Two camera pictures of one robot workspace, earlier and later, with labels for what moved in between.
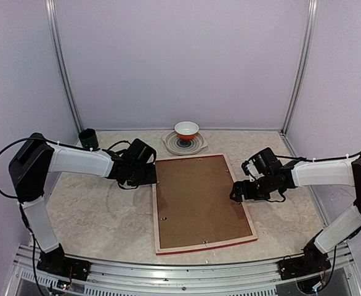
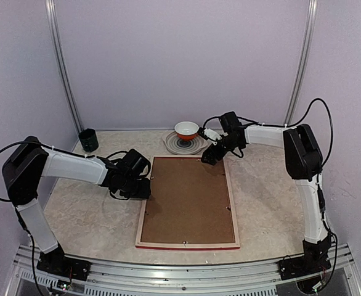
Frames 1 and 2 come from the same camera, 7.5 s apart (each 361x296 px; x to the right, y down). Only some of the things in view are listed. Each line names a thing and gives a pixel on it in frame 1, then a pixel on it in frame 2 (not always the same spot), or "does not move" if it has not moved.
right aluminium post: [305, 62] does not move
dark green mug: [89, 139] does not move
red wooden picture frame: [197, 245] → [189, 246]
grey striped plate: [175, 145] does not move
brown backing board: [194, 204] does not move
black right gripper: [249, 195] → [212, 160]
